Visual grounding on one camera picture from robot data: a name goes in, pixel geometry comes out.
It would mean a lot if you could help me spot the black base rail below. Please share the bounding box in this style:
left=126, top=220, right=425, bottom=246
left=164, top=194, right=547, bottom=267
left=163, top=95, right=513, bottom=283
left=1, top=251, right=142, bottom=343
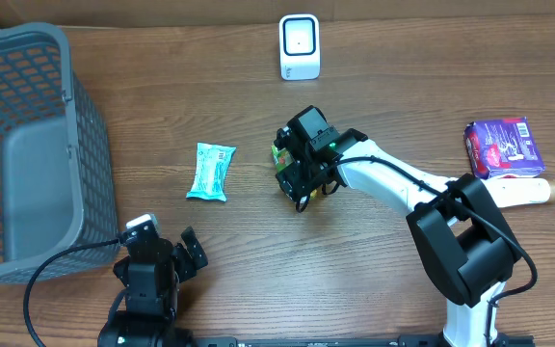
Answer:
left=190, top=334, right=535, bottom=347

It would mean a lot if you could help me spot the grey plastic mesh basket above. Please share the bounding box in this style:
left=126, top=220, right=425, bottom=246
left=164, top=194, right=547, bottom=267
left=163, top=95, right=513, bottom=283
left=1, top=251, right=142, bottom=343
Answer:
left=0, top=23, right=119, bottom=284

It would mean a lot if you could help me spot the purple red tissue pack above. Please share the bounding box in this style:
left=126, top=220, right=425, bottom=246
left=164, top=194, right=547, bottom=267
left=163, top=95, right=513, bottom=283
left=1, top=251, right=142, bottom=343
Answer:
left=463, top=117, right=545, bottom=179

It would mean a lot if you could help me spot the white barcode scanner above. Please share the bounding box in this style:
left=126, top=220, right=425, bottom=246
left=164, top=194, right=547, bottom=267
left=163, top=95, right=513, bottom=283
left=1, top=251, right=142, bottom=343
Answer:
left=278, top=13, right=321, bottom=81

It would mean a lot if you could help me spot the green yellow juice carton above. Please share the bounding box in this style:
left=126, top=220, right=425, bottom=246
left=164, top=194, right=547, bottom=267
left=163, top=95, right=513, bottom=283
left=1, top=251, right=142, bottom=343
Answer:
left=271, top=145, right=293, bottom=173

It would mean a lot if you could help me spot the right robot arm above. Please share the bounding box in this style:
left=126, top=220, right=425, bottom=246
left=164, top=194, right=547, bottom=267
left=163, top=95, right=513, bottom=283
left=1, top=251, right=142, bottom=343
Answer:
left=274, top=105, right=538, bottom=346

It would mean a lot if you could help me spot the light green wipes pack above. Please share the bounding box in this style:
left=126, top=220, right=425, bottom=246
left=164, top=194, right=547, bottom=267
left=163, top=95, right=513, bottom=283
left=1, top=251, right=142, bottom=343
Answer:
left=186, top=143, right=236, bottom=202

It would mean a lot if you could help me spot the white floral cream tube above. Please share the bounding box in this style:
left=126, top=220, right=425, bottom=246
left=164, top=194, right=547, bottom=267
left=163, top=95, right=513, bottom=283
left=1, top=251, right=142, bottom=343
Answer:
left=483, top=177, right=555, bottom=208

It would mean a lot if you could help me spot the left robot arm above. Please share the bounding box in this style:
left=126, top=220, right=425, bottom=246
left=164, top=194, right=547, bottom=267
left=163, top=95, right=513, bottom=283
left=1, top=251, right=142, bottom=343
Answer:
left=97, top=226, right=208, bottom=347

